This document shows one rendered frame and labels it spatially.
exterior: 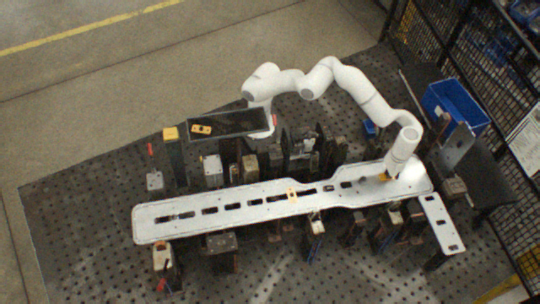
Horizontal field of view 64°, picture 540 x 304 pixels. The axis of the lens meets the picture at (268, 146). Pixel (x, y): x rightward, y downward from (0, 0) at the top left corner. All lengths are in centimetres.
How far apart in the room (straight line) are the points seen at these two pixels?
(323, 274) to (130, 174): 114
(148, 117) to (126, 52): 77
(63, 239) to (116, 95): 168
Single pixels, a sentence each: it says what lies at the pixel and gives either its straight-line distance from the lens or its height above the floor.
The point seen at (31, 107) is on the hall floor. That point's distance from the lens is 389.
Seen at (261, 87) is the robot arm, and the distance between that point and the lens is 202.
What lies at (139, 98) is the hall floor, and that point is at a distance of 367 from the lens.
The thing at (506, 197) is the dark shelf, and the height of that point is 103.
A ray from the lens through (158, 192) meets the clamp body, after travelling 197.
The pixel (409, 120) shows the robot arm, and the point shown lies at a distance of 189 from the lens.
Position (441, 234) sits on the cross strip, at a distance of 206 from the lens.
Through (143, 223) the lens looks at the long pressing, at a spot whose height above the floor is 100.
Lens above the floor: 273
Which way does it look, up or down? 56 degrees down
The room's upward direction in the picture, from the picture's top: 5 degrees clockwise
